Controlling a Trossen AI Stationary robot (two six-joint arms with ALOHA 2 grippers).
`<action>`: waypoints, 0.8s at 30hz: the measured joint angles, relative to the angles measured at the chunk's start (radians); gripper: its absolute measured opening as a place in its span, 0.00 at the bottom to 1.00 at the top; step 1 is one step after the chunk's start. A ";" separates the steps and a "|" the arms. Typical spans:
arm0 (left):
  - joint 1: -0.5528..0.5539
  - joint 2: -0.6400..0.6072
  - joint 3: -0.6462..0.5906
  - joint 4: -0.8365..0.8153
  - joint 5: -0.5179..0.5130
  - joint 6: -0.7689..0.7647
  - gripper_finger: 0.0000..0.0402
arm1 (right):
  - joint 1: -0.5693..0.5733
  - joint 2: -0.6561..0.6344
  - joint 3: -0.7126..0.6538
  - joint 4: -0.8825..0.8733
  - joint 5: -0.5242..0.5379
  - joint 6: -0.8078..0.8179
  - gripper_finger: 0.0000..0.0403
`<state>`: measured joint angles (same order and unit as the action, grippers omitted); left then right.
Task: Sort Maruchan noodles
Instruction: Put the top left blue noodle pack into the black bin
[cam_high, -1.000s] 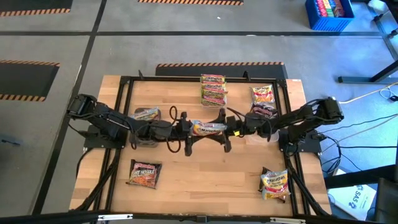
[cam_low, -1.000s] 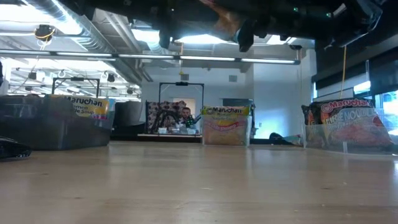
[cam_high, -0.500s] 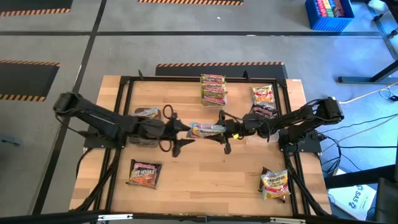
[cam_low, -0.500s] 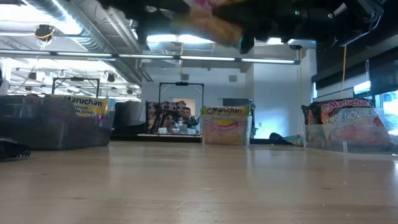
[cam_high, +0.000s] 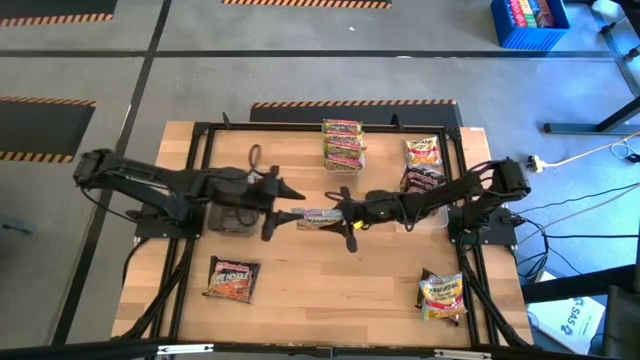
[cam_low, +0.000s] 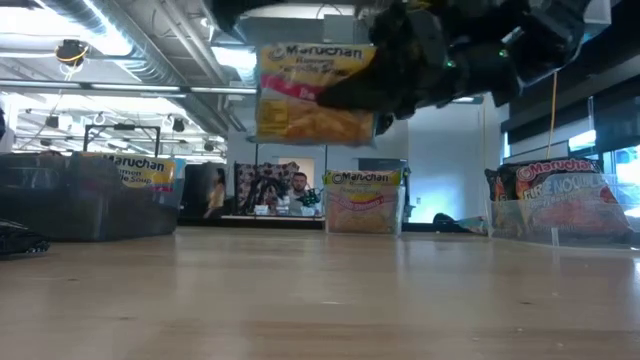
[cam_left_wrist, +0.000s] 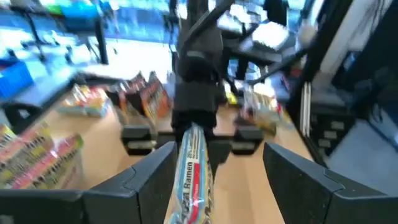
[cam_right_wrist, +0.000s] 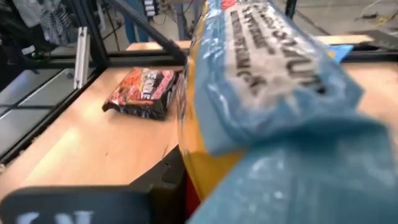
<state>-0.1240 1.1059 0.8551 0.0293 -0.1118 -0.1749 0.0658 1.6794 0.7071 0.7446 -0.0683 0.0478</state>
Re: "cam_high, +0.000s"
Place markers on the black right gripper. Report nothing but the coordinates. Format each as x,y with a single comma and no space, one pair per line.
375,210

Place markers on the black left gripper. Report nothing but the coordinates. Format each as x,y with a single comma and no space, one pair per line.
255,192

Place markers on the clear plastic container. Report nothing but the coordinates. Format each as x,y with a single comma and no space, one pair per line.
430,226

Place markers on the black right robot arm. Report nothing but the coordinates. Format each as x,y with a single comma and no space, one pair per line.
450,190

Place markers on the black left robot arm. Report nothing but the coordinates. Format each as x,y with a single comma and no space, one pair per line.
150,180

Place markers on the green ramen packet stack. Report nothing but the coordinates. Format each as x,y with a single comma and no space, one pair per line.
344,172

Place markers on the dark smoked plastic container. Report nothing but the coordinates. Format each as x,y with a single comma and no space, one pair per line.
232,222

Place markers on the black hazard-striped floor mat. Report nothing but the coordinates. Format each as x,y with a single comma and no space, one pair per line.
40,130
50,7
300,3
300,114

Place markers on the white yellow power strip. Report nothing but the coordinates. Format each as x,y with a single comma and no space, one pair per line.
535,162

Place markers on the black metal beam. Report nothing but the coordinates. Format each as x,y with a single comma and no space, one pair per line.
575,289

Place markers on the white printed cardboard box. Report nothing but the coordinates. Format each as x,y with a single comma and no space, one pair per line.
565,320

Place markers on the blue plastic crate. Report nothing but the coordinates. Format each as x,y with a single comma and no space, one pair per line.
505,35

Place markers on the dark floor object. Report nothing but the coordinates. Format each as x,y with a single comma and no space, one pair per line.
15,227

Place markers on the colourful packs in crate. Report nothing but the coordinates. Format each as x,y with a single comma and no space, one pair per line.
530,12

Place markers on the black plug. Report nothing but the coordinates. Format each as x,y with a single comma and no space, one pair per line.
634,157

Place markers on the dark grey chair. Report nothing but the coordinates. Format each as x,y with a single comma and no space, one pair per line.
622,325

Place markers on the black aluminium table frame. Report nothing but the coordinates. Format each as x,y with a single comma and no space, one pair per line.
270,126

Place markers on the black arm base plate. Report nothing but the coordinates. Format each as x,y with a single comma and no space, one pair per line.
150,231
500,235

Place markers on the silver metal bracket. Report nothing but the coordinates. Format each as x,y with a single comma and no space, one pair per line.
185,348
462,354

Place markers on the dark metal desk frame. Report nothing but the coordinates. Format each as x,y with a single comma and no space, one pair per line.
575,128

